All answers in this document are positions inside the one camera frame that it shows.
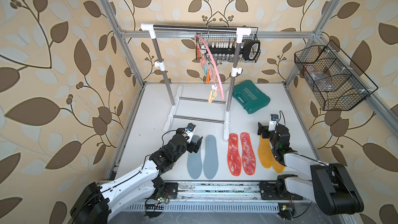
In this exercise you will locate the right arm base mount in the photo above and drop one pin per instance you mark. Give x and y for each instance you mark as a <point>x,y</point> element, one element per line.
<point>276,190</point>

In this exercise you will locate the pink multi-clip hanger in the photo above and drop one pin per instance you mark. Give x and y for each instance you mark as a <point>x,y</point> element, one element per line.
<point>209,64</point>

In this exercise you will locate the orange clothes peg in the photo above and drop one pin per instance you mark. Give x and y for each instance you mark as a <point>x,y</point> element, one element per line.
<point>208,78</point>

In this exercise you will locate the light blue insole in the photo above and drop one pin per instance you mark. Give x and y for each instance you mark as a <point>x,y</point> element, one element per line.
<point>194,164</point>
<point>210,163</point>

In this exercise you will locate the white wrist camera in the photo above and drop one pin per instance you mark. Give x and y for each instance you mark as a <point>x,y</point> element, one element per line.
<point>189,131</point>
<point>273,122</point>

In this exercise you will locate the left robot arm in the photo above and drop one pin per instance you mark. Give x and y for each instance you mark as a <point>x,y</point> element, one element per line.
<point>98,204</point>

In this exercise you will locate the black wire basket back wall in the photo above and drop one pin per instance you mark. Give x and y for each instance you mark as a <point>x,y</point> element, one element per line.
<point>223,43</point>

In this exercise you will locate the orange yellow insole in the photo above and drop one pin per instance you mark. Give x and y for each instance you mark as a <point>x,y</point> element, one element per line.
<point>277,166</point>
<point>264,153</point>

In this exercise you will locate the plastic bag in basket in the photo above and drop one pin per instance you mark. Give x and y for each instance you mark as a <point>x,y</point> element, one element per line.
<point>321,81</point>

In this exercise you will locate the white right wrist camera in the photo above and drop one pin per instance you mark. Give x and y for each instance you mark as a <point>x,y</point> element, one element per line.
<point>273,122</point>

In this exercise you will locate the black wire basket wall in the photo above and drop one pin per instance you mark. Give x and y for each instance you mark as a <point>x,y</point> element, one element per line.
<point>351,84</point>
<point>223,43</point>

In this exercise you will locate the black wire basket right wall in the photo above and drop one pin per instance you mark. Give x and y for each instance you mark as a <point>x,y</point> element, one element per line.
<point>351,84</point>

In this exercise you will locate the white clothes rack with steel bars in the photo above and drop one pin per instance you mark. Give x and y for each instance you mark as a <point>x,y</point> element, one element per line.
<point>152,29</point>

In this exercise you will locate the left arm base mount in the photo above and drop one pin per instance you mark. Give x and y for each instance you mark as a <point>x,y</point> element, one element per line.
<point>164,192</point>

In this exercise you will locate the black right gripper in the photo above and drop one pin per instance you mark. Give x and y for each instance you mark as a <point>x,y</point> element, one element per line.
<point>265,130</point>

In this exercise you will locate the red insole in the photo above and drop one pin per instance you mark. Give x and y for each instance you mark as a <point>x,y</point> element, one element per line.
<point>248,155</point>
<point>233,157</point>

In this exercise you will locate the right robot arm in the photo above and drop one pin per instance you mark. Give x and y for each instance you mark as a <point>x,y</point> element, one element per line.
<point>328,185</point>

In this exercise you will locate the small electronics board with wires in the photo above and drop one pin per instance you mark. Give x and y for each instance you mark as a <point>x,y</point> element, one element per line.
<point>286,212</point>

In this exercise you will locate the green plastic tool case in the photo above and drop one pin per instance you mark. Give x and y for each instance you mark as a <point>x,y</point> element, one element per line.
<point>250,97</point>

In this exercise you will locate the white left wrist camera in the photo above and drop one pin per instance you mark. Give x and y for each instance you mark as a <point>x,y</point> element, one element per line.
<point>189,131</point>

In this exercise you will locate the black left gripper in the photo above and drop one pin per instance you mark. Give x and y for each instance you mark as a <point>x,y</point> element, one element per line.
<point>193,146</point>

